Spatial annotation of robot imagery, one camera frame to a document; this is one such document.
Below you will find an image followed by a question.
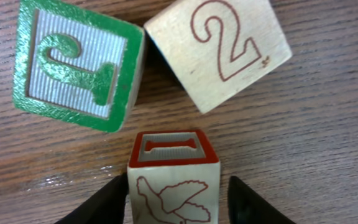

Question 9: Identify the green J block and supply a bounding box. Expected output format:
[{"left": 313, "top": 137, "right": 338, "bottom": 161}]
[{"left": 12, "top": 0, "right": 146, "bottom": 133}]

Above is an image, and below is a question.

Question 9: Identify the red I block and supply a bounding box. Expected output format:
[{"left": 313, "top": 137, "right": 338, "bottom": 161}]
[{"left": 127, "top": 129, "right": 221, "bottom": 224}]

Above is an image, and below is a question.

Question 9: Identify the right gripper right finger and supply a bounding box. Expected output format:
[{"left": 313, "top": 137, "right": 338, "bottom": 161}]
[{"left": 227, "top": 176, "right": 295, "bottom": 224}]

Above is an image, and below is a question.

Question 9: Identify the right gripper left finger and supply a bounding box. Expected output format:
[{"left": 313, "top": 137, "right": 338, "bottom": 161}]
[{"left": 56, "top": 173, "right": 129, "bottom": 224}]

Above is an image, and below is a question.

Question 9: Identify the blue number 2 block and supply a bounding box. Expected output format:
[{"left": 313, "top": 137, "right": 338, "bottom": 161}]
[{"left": 144, "top": 0, "right": 292, "bottom": 113}]

